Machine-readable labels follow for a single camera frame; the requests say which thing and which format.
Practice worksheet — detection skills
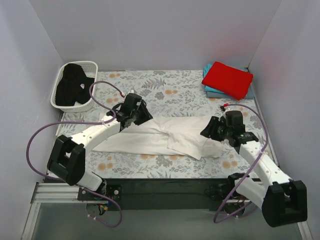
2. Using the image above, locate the white t shirt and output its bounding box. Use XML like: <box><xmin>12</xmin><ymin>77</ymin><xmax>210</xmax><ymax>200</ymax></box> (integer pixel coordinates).
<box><xmin>93</xmin><ymin>116</ymin><xmax>223</xmax><ymax>160</ymax></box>

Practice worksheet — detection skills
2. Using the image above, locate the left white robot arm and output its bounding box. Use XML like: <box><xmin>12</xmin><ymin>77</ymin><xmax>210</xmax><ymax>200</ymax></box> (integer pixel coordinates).
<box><xmin>47</xmin><ymin>93</ymin><xmax>153</xmax><ymax>200</ymax></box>

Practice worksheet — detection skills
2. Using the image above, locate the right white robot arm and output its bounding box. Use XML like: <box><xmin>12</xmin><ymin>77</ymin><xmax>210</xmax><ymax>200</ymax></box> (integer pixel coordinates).
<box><xmin>200</xmin><ymin>110</ymin><xmax>308</xmax><ymax>228</ymax></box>

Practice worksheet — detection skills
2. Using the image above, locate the blue folded t shirt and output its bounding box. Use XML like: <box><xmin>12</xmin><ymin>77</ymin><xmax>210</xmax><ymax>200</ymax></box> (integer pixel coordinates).
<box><xmin>203</xmin><ymin>63</ymin><xmax>255</xmax><ymax>100</ymax></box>

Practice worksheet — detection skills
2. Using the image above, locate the floral table mat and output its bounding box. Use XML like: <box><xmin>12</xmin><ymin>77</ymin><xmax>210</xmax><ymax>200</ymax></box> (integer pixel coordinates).
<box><xmin>57</xmin><ymin>70</ymin><xmax>250</xmax><ymax>178</ymax></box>

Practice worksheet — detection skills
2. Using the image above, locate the red folded t shirt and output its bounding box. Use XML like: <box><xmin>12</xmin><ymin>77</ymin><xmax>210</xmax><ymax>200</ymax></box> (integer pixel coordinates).
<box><xmin>201</xmin><ymin>61</ymin><xmax>254</xmax><ymax>101</ymax></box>

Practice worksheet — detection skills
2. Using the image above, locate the black t shirt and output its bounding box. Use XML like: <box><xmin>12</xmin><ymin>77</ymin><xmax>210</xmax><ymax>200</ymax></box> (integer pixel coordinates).
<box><xmin>55</xmin><ymin>63</ymin><xmax>95</xmax><ymax>107</ymax></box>

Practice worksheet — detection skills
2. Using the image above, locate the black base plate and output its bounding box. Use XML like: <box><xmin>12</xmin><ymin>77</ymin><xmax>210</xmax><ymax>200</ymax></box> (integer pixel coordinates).
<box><xmin>72</xmin><ymin>177</ymin><xmax>253</xmax><ymax>212</ymax></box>

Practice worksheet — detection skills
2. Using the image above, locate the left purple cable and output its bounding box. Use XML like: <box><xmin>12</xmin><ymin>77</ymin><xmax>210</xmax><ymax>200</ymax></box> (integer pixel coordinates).
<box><xmin>25</xmin><ymin>80</ymin><xmax>126</xmax><ymax>228</ymax></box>

